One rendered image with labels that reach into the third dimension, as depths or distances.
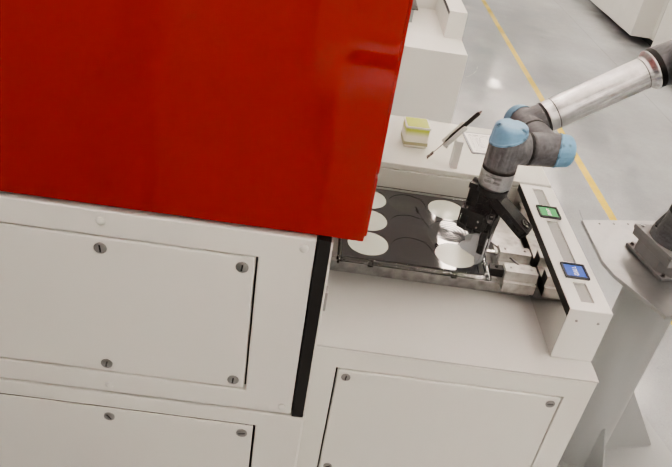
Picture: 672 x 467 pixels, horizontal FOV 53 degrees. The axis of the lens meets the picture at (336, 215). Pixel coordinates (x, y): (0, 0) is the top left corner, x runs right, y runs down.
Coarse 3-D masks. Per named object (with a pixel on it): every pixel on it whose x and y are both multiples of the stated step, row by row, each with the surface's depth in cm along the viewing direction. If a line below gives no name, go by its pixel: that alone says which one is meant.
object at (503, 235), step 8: (504, 224) 184; (496, 232) 179; (504, 232) 180; (512, 232) 180; (496, 240) 176; (504, 240) 176; (512, 240) 177; (496, 248) 172; (496, 256) 169; (520, 264) 168; (504, 280) 161; (504, 288) 161; (512, 288) 161; (520, 288) 161; (528, 288) 161
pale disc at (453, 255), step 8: (440, 248) 165; (448, 248) 166; (456, 248) 166; (440, 256) 162; (448, 256) 163; (456, 256) 163; (464, 256) 164; (472, 256) 164; (448, 264) 160; (456, 264) 160; (464, 264) 161; (472, 264) 161
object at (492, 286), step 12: (336, 264) 164; (348, 264) 164; (360, 264) 163; (384, 276) 165; (396, 276) 165; (408, 276) 165; (420, 276) 165; (432, 276) 164; (444, 276) 164; (468, 288) 166; (480, 288) 166; (492, 288) 166
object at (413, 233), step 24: (384, 192) 185; (384, 216) 174; (408, 216) 176; (432, 216) 178; (408, 240) 166; (432, 240) 168; (456, 240) 170; (408, 264) 158; (432, 264) 159; (480, 264) 162
